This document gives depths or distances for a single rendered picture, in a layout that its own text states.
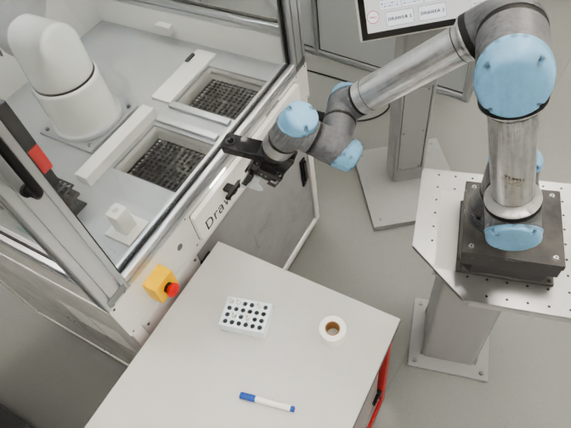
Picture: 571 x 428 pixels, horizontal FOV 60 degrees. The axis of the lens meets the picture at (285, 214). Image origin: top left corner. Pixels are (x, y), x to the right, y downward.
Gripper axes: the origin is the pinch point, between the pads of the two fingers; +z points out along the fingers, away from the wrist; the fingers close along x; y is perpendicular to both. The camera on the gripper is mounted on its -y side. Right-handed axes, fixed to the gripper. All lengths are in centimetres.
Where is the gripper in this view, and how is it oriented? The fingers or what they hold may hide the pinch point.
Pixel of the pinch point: (243, 177)
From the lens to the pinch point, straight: 131.4
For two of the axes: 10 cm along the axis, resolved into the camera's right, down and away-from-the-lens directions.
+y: 8.8, 4.2, 2.1
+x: 3.0, -8.5, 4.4
